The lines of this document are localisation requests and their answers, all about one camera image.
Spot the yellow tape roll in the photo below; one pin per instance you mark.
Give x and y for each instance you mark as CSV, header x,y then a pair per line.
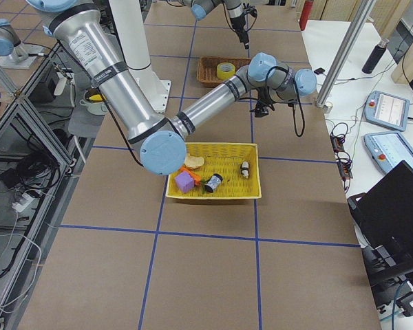
x,y
225,70

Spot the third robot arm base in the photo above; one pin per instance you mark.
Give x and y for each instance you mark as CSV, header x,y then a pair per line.
x,y
14,54

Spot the yellow plastic basket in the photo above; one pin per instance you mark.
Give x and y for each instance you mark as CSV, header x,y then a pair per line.
x,y
224,158

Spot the red bottle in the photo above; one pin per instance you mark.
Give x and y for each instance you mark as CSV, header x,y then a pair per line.
x,y
305,13

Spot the small black device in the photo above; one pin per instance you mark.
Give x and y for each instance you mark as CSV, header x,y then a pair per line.
x,y
319,71

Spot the panda figurine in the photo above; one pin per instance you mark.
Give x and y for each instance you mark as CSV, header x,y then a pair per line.
x,y
244,169

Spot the black water bottle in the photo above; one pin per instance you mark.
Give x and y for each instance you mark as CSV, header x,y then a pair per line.
x,y
375,56

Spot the bread slice toy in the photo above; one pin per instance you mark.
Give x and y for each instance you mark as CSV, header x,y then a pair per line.
x,y
193,162

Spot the small black labelled can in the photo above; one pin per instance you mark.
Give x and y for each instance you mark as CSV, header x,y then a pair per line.
x,y
213,183

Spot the orange carrot toy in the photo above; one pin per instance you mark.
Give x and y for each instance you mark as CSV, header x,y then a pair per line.
x,y
197,178

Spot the purple cube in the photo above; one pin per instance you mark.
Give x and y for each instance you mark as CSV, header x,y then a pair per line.
x,y
184,182

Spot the upper teach pendant tablet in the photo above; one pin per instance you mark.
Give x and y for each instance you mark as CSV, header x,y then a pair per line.
x,y
387,111

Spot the teach pendant tablet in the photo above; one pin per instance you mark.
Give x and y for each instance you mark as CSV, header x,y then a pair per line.
x,y
387,111
388,149

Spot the pot with yellow item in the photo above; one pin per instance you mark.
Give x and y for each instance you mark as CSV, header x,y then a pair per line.
x,y
93,101

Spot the lower teach pendant tablet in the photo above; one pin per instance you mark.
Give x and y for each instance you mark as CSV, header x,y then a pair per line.
x,y
388,149

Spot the black laptop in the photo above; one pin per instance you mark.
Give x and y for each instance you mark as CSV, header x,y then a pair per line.
x,y
385,212

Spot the white pedestal column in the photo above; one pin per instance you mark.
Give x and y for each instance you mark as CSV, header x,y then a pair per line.
x,y
130,29

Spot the aluminium frame post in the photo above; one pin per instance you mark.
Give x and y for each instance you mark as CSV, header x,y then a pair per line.
x,y
350,37

